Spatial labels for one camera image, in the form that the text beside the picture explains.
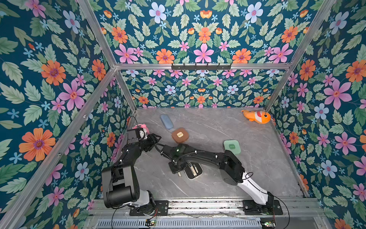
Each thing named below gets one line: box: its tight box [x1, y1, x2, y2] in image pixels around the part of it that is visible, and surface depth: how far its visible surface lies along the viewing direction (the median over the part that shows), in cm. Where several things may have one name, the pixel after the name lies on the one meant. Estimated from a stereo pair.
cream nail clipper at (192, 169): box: [188, 163, 198, 177], surface depth 88 cm
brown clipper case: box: [171, 127, 190, 144], surface depth 103 cm
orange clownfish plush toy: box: [241, 109, 272, 125], surface depth 107 cm
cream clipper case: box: [183, 162, 204, 180], surface depth 87 cm
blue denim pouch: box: [160, 113, 174, 130], surface depth 112 cm
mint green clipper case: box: [223, 139, 242, 155], surface depth 98 cm
